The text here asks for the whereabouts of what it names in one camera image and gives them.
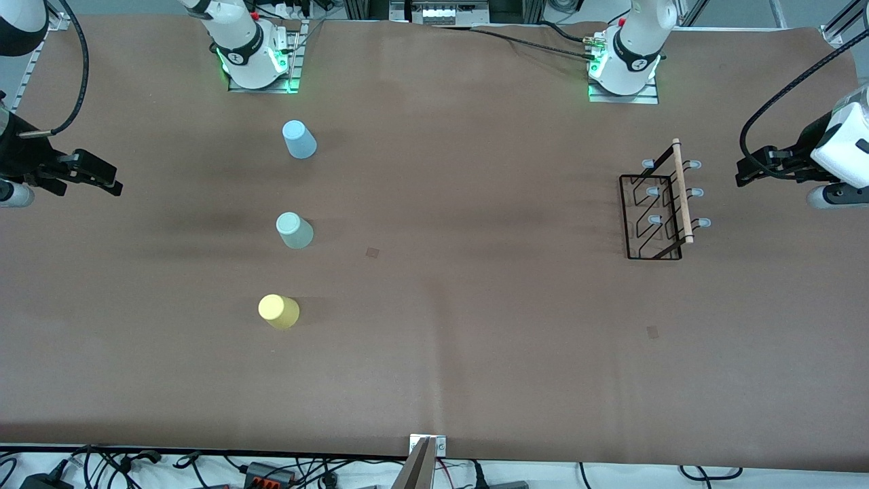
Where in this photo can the grey angled post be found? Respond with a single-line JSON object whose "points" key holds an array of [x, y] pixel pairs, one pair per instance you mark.
{"points": [[415, 472]]}

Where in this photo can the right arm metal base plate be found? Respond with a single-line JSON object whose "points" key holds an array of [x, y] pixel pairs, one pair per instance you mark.
{"points": [[297, 61]]}

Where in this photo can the aluminium frame rail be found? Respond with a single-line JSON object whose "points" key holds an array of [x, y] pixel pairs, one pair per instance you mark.
{"points": [[838, 27], [27, 75]]}

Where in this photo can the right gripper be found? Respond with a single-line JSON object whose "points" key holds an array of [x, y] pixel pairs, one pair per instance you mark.
{"points": [[20, 157]]}

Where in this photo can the small metal bracket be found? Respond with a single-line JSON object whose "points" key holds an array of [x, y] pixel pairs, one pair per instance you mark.
{"points": [[440, 445]]}

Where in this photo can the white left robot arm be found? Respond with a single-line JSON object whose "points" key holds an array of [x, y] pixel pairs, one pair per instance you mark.
{"points": [[635, 47]]}

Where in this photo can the white power strip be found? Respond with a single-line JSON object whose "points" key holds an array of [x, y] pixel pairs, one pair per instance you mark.
{"points": [[439, 13]]}

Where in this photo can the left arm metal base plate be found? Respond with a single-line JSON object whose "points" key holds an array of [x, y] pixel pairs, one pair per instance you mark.
{"points": [[624, 99]]}

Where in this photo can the light blue plastic cup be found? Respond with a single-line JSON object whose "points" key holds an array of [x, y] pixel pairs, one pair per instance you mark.
{"points": [[299, 140]]}

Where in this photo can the pale green plastic cup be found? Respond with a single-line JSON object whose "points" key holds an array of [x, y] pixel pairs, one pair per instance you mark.
{"points": [[294, 231]]}

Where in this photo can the yellow plastic cup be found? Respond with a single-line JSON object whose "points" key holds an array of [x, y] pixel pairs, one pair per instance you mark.
{"points": [[278, 311]]}

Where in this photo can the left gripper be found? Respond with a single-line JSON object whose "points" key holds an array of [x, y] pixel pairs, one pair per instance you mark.
{"points": [[798, 159]]}

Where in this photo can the black power adapter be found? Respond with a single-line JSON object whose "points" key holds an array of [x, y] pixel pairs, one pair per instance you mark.
{"points": [[44, 482]]}

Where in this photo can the grey connector block orange levers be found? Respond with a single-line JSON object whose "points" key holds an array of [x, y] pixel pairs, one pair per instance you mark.
{"points": [[268, 473]]}

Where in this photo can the brown paper table cover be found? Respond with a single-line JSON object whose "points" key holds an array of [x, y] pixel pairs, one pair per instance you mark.
{"points": [[475, 373]]}

